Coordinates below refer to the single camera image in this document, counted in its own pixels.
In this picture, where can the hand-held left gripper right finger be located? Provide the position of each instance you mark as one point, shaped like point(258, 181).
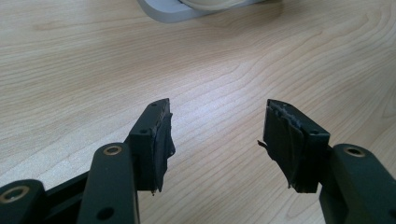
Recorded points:
point(294, 149)

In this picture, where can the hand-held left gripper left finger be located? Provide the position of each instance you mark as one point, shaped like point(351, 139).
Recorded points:
point(152, 149)

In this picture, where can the white plastic storage box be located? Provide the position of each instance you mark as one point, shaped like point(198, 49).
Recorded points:
point(168, 14)

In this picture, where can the cream clog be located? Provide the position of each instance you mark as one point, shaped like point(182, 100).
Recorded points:
point(211, 4)

